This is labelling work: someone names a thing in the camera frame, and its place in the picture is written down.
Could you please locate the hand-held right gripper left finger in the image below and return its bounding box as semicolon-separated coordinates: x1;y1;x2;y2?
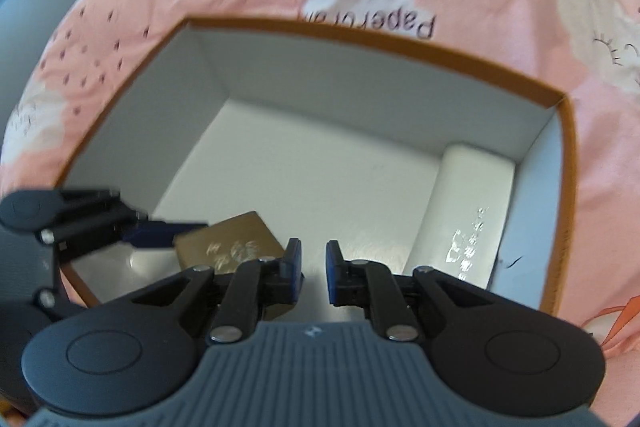
131;238;305;344

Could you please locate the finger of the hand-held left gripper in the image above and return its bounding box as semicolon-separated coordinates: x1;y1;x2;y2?
32;286;101;322
39;188;210;267

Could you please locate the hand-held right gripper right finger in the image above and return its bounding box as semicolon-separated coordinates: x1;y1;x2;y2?
325;241;501;341

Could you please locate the gold box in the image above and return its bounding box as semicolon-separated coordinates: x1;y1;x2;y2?
172;211;299;323

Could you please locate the orange cardboard box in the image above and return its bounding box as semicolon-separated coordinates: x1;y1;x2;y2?
52;17;581;315

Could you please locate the white flat box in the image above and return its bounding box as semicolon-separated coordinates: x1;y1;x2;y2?
407;142;518;293

